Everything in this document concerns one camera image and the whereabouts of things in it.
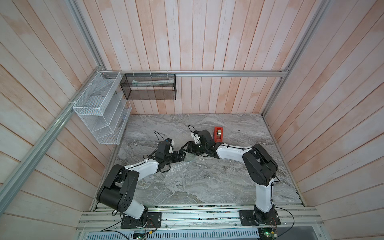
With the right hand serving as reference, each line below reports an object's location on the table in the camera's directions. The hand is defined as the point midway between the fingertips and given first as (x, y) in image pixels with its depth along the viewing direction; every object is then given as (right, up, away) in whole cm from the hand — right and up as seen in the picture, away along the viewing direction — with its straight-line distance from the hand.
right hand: (183, 149), depth 92 cm
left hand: (-2, -5, 0) cm, 5 cm away
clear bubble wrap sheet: (-3, -12, -7) cm, 14 cm away
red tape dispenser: (+24, +8, +9) cm, 27 cm away
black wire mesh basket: (-25, +43, +13) cm, 51 cm away
